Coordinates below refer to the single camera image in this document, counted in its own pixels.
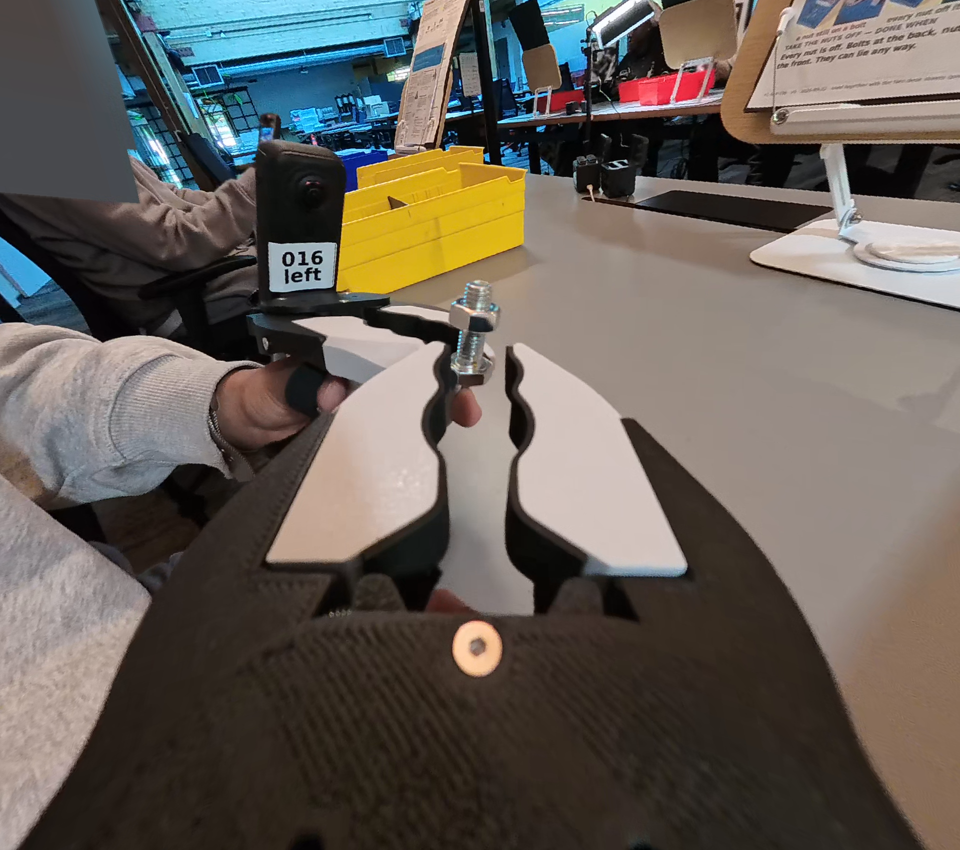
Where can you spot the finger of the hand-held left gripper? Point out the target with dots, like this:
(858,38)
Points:
(360,348)
(427,312)

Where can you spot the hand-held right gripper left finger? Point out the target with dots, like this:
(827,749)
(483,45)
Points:
(367,483)

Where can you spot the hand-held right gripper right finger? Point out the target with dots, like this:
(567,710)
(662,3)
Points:
(592,483)

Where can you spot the silver hex nut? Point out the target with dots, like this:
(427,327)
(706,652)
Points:
(474,319)

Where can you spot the silver hex bolt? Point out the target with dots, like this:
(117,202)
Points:
(472,370)

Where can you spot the yellow divided plastic bin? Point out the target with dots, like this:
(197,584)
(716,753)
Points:
(435,235)

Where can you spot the person's left forearm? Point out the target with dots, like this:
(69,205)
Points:
(97,408)

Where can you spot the grey desk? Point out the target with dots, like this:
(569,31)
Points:
(750,378)

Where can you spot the long wooden office desk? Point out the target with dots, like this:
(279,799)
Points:
(600,112)

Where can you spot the person's left hand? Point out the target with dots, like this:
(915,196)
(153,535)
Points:
(255,408)

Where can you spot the person's right hand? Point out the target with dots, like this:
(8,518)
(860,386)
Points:
(448,604)

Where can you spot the blue plastic bin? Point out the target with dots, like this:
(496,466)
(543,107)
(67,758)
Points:
(367,160)

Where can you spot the black office chair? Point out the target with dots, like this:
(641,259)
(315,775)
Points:
(195,273)

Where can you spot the cardboard instruction board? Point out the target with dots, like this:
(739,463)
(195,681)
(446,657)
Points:
(435,70)

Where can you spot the black charger block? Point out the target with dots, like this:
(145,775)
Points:
(624,172)
(589,174)

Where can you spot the black steel pillar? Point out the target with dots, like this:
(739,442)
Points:
(480,40)

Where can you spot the red plastic bin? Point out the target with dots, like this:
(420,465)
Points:
(561,102)
(660,89)

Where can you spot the rounded wooden board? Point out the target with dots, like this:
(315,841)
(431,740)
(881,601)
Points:
(697,29)
(541,69)

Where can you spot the white board stand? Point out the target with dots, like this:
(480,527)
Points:
(795,258)

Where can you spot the light bar lamp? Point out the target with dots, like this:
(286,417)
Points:
(622,25)

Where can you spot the wooden instruction board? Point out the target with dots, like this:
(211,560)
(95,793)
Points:
(757,63)

